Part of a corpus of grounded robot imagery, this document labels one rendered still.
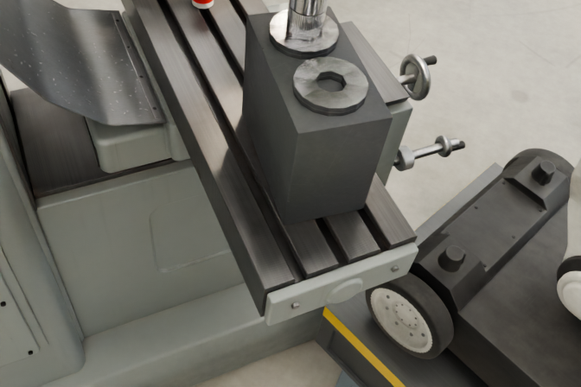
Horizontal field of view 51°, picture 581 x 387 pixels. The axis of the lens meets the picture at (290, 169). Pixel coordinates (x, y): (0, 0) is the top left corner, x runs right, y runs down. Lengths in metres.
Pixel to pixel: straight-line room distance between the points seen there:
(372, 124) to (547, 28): 2.44
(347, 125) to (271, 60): 0.14
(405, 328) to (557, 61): 1.84
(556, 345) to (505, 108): 1.43
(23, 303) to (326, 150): 0.75
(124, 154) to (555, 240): 0.94
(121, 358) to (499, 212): 0.94
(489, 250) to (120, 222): 0.76
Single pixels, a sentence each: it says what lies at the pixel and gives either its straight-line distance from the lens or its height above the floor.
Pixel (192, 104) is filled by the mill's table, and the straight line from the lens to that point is 0.97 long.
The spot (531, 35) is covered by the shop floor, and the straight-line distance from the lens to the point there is 3.04.
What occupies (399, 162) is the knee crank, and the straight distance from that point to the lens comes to 1.50.
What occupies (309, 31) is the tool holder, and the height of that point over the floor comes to 1.17.
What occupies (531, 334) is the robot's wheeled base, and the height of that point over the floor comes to 0.57.
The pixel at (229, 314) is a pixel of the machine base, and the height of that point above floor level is 0.20.
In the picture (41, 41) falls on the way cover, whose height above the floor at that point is 0.97.
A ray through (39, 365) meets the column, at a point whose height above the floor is 0.27.
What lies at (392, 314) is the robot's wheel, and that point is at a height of 0.46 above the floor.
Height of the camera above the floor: 1.65
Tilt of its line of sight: 50 degrees down
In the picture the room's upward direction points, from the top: 9 degrees clockwise
